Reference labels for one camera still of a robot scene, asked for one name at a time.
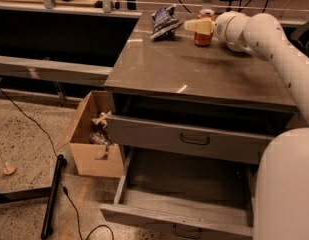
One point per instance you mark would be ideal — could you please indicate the white bowl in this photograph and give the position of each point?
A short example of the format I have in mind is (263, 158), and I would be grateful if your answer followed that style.
(235, 47)

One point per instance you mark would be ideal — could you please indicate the grey drawer cabinet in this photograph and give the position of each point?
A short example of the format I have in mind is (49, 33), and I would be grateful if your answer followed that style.
(178, 82)

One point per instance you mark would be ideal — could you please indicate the blue chip bag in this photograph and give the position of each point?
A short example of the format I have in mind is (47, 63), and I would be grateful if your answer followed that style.
(164, 22)

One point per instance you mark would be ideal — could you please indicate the red coke can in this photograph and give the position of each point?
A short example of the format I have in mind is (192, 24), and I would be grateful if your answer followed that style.
(205, 29)

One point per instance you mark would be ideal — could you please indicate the grey metal railing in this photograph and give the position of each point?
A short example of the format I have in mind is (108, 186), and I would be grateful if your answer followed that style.
(67, 41)

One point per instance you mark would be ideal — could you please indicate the upper grey drawer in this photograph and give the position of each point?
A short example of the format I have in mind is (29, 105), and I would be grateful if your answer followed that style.
(188, 140)

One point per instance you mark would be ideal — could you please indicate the open middle grey drawer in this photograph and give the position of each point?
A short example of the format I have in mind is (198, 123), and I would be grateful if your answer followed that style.
(195, 198)

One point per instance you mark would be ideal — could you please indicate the crumpled wrappers in box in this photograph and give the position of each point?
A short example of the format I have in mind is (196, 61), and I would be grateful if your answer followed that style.
(100, 132)

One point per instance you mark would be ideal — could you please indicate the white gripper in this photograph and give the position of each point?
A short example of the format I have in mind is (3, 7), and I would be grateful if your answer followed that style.
(222, 27)

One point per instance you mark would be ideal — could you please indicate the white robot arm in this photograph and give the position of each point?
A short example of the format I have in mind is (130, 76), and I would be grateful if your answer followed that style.
(281, 206)

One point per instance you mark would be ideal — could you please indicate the small wooden spinning top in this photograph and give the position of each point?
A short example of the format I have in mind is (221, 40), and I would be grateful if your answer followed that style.
(8, 169)

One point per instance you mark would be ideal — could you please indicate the black metal stand leg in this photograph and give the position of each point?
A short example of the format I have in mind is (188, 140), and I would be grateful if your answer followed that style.
(49, 192)

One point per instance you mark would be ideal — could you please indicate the cardboard box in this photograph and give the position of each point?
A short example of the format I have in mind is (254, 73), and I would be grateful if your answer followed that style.
(91, 159)

